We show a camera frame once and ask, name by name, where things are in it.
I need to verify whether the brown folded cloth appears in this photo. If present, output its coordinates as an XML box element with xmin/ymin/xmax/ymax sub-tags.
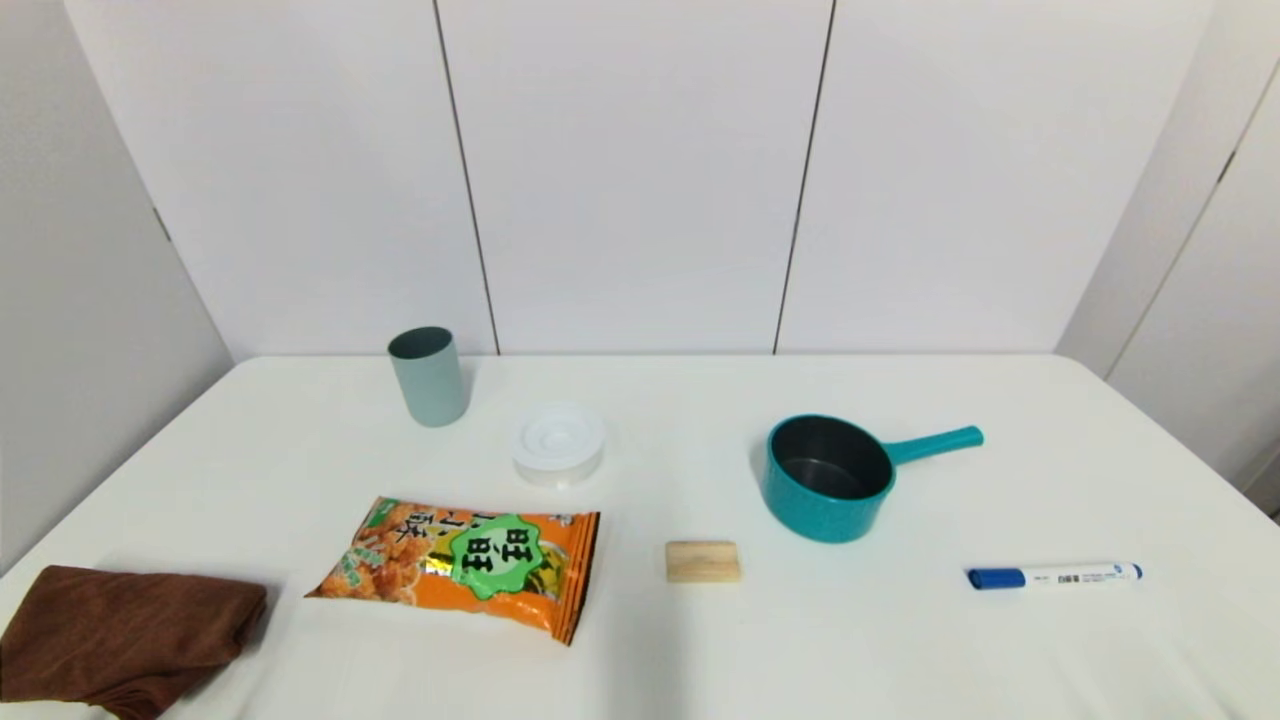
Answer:
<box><xmin>0</xmin><ymin>565</ymin><xmax>269</xmax><ymax>720</ymax></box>

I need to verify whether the teal saucepan with handle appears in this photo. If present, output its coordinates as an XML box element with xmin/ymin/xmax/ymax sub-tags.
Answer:
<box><xmin>761</xmin><ymin>414</ymin><xmax>985</xmax><ymax>545</ymax></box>

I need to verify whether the grey-green plastic cup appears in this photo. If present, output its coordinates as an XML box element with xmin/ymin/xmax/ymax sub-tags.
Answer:
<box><xmin>387</xmin><ymin>326</ymin><xmax>472</xmax><ymax>429</ymax></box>

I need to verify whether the orange snack cookie bag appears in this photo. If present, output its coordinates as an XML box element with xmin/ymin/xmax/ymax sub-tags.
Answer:
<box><xmin>305</xmin><ymin>496</ymin><xmax>602</xmax><ymax>647</ymax></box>

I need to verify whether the small wooden block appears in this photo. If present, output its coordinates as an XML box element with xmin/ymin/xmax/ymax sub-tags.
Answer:
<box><xmin>665</xmin><ymin>540</ymin><xmax>743</xmax><ymax>584</ymax></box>

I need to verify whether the blue whiteboard marker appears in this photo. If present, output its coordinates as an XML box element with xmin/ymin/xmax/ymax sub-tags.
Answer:
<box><xmin>966</xmin><ymin>562</ymin><xmax>1144</xmax><ymax>591</ymax></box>

